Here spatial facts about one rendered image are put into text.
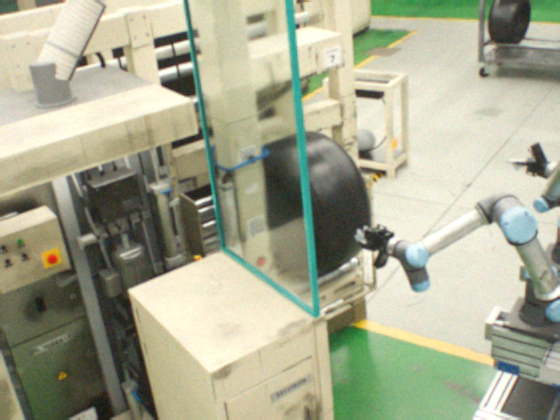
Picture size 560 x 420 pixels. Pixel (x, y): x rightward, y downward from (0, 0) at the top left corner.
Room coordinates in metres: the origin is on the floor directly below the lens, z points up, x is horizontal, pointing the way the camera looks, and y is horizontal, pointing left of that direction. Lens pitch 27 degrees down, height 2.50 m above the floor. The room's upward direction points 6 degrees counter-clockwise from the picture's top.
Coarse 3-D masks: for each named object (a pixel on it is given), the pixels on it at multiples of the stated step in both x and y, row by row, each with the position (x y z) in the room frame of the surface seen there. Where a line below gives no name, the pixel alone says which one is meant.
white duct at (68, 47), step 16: (80, 0) 2.44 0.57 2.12; (96, 0) 2.46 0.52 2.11; (64, 16) 2.43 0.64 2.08; (80, 16) 2.43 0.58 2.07; (96, 16) 2.47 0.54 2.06; (64, 32) 2.40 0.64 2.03; (80, 32) 2.42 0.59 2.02; (48, 48) 2.39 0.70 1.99; (64, 48) 2.39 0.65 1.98; (80, 48) 2.43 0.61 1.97; (64, 64) 2.38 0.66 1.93
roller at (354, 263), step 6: (354, 258) 2.58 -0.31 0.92; (342, 264) 2.54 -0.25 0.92; (348, 264) 2.55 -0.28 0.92; (354, 264) 2.56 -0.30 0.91; (330, 270) 2.51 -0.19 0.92; (336, 270) 2.51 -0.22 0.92; (342, 270) 2.52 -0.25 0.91; (348, 270) 2.54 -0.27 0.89; (318, 276) 2.47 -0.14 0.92; (324, 276) 2.48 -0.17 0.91; (330, 276) 2.49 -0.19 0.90; (336, 276) 2.51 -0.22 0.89; (318, 282) 2.45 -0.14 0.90
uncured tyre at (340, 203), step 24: (312, 144) 2.58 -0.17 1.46; (336, 144) 2.60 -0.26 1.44; (312, 168) 2.46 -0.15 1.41; (336, 168) 2.48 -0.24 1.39; (312, 192) 2.39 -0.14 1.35; (336, 192) 2.41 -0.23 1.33; (360, 192) 2.45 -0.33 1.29; (312, 216) 2.36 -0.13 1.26; (336, 216) 2.37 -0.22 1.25; (360, 216) 2.42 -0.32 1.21; (336, 240) 2.35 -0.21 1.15; (336, 264) 2.43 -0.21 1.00
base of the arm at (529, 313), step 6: (522, 306) 2.31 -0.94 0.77; (528, 306) 2.28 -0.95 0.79; (534, 306) 2.26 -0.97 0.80; (522, 312) 2.31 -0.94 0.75; (528, 312) 2.27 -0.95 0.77; (534, 312) 2.26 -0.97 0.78; (540, 312) 2.25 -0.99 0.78; (522, 318) 2.28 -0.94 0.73; (528, 318) 2.26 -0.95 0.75; (534, 318) 2.25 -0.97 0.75; (540, 318) 2.24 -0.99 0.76; (546, 318) 2.25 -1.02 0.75; (528, 324) 2.26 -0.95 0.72; (534, 324) 2.24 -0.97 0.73; (540, 324) 2.23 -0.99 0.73; (546, 324) 2.23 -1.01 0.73; (552, 324) 2.24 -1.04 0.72
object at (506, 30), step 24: (480, 0) 7.66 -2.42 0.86; (504, 0) 7.64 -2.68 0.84; (528, 0) 7.76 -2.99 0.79; (480, 24) 7.65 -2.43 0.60; (504, 24) 7.49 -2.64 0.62; (528, 24) 7.82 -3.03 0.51; (480, 48) 7.65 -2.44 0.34; (504, 48) 8.01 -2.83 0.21; (528, 48) 7.88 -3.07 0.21; (552, 48) 7.31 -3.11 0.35; (480, 72) 7.66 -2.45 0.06
